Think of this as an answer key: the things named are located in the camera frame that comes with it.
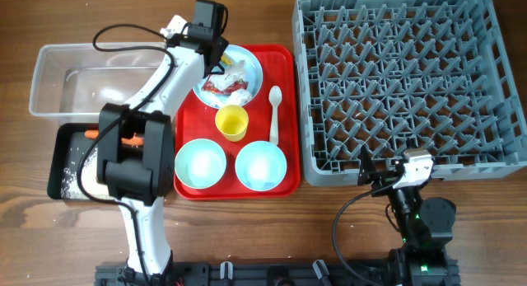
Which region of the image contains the white tissue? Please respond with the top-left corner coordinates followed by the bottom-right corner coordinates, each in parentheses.
top-left (209, 60), bottom-right (252, 107)

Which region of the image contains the red snack wrapper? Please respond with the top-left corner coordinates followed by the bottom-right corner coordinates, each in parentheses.
top-left (201, 80), bottom-right (248, 95)

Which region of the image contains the orange carrot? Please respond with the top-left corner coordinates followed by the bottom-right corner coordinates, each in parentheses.
top-left (85, 130), bottom-right (144, 148)

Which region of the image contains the yellow snack wrapper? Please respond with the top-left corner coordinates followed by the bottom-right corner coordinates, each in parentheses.
top-left (221, 53), bottom-right (235, 67)

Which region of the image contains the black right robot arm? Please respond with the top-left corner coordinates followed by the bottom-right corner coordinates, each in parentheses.
top-left (357, 146), bottom-right (461, 286)

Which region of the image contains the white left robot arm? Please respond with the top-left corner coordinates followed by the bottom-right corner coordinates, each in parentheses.
top-left (92, 13), bottom-right (228, 285)

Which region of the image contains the grey dishwasher rack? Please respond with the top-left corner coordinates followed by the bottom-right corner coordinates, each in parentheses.
top-left (291, 0), bottom-right (526, 186)

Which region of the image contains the black food waste tray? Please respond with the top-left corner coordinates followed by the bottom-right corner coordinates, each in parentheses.
top-left (47, 123), bottom-right (98, 200)

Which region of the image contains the light blue plate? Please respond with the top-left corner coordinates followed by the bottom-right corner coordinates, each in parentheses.
top-left (193, 45), bottom-right (263, 109)

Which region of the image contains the yellow plastic cup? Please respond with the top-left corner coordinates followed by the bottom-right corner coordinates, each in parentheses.
top-left (215, 105), bottom-right (249, 142)

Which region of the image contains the white plastic spoon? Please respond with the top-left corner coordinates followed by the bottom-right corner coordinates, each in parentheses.
top-left (268, 86), bottom-right (282, 145)

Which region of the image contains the right light blue bowl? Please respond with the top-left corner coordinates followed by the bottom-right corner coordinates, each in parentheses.
top-left (235, 141), bottom-right (287, 192)

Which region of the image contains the light blue bowl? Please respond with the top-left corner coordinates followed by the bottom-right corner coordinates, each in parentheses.
top-left (235, 141), bottom-right (287, 192)
top-left (175, 138), bottom-right (227, 190)

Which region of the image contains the red plastic tray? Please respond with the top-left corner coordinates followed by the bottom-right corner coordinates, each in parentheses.
top-left (174, 44), bottom-right (301, 200)

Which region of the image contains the left light blue bowl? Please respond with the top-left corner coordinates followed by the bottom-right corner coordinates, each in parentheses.
top-left (175, 138), bottom-right (227, 190)

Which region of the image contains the clear plastic bin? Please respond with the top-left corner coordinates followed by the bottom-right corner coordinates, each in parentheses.
top-left (29, 43), bottom-right (164, 124)

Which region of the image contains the white rice pile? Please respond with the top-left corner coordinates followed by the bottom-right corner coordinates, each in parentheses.
top-left (60, 132), bottom-right (114, 200)

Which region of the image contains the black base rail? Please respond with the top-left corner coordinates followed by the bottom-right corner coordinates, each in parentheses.
top-left (94, 260), bottom-right (461, 286)

